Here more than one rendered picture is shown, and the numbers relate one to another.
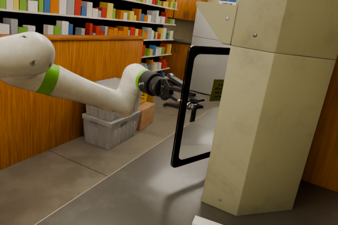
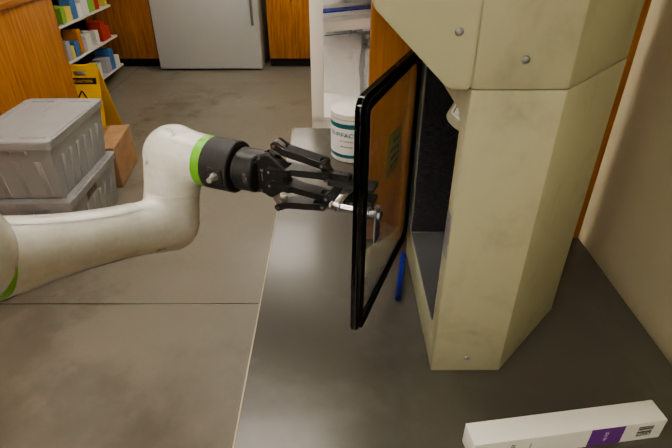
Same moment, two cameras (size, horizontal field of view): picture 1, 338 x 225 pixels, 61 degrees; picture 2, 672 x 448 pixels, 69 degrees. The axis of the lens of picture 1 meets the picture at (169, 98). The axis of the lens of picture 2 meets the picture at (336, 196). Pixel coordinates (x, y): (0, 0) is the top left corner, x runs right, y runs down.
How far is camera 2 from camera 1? 0.43 m
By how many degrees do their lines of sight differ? 27
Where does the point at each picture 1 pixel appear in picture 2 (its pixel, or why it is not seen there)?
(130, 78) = (171, 168)
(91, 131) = not seen: hidden behind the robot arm
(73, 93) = (67, 266)
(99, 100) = (127, 247)
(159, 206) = (380, 426)
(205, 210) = (450, 386)
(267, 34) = (552, 55)
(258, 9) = (533, 0)
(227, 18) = (460, 30)
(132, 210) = not seen: outside the picture
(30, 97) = not seen: outside the picture
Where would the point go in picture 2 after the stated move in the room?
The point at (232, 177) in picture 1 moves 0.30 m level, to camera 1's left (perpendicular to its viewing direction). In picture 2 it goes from (487, 320) to (302, 392)
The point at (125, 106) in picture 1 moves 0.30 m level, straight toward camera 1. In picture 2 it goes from (184, 229) to (256, 333)
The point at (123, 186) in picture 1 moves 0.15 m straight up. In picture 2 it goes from (287, 414) to (281, 343)
